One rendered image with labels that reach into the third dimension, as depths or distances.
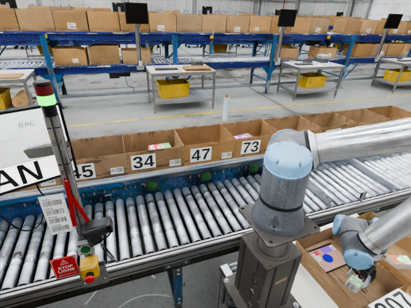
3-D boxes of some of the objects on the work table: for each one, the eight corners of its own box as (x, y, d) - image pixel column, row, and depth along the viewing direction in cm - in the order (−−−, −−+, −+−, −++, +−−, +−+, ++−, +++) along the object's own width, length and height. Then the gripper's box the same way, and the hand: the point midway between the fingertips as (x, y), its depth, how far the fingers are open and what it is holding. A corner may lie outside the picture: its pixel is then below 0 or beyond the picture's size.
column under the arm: (301, 308, 113) (320, 258, 96) (251, 335, 103) (263, 283, 86) (265, 261, 133) (276, 213, 117) (221, 280, 123) (226, 230, 107)
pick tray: (351, 323, 108) (359, 310, 103) (291, 253, 138) (295, 239, 133) (396, 298, 118) (405, 285, 113) (330, 238, 149) (335, 225, 144)
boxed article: (384, 260, 136) (387, 254, 133) (403, 261, 136) (407, 255, 133) (390, 269, 131) (394, 263, 129) (410, 270, 131) (414, 264, 129)
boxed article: (366, 283, 124) (369, 277, 121) (355, 294, 119) (358, 288, 116) (355, 274, 128) (358, 268, 125) (344, 285, 122) (347, 278, 120)
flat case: (350, 264, 133) (350, 262, 132) (321, 275, 126) (322, 274, 126) (329, 244, 144) (330, 242, 143) (302, 254, 137) (303, 252, 137)
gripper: (350, 248, 112) (336, 278, 123) (380, 269, 103) (362, 300, 114) (360, 239, 117) (345, 270, 127) (389, 260, 108) (372, 290, 118)
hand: (358, 280), depth 121 cm, fingers closed on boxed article, 6 cm apart
